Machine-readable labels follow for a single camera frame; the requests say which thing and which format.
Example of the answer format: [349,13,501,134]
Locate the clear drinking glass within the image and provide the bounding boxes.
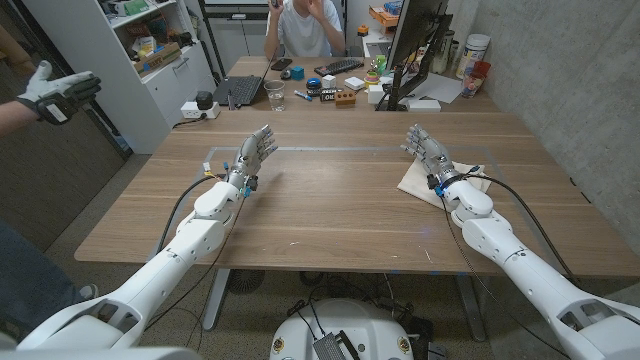
[263,79,287,112]

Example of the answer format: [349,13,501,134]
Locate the standing person's blue jeans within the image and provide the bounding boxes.
[0,218,86,341]

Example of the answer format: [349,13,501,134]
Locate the grey table leg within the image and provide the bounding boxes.
[454,274,487,343]
[202,268,231,332]

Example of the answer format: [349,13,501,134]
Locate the white power strip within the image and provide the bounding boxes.
[180,101,222,120]

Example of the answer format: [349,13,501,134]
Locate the yellow labelled container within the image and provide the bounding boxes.
[455,33,492,80]

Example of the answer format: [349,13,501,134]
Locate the beige cloth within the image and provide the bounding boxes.
[397,157,493,211]

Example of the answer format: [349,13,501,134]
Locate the black laptop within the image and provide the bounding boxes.
[212,74,267,107]

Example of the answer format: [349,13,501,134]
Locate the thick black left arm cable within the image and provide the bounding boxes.
[155,173,230,255]

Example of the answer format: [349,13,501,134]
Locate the standing person's forearm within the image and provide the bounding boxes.
[0,99,40,138]

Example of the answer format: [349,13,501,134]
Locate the black computer monitor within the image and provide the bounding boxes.
[385,0,454,101]

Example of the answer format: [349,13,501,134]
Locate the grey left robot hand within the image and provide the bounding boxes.
[227,124,279,193]

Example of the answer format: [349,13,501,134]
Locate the orange crate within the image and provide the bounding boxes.
[368,2,403,29]

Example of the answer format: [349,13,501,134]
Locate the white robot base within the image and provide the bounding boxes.
[269,298,415,360]

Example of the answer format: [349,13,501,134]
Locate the grey finned box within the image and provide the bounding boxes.
[312,332,361,360]

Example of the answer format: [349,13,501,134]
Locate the round black floor fan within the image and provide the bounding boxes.
[227,269,266,295]

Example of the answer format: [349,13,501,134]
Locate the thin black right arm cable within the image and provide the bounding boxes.
[438,195,572,359]

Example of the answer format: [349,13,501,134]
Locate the black keyboard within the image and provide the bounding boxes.
[313,58,365,77]

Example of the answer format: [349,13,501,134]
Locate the black monitor stand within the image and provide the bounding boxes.
[374,62,412,112]

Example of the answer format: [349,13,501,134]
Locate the red cup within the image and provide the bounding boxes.
[460,60,492,99]

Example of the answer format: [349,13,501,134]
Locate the cardboard box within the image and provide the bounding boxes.
[132,41,183,77]

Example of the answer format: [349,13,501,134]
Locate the white and black teleoperation glove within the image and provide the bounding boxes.
[16,59,103,126]

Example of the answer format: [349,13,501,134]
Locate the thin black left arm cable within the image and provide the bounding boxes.
[143,192,249,332]

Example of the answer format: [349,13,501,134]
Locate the white shelf cabinet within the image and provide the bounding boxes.
[22,0,216,155]

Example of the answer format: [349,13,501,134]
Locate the seated person in white t-shirt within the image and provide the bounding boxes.
[263,0,347,61]

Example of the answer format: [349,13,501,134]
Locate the white paper sheet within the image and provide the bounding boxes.
[404,73,464,105]

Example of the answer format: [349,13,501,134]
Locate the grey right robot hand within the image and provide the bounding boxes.
[400,123,464,191]

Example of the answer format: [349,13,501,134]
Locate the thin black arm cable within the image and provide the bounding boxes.
[143,192,249,332]
[438,195,572,359]

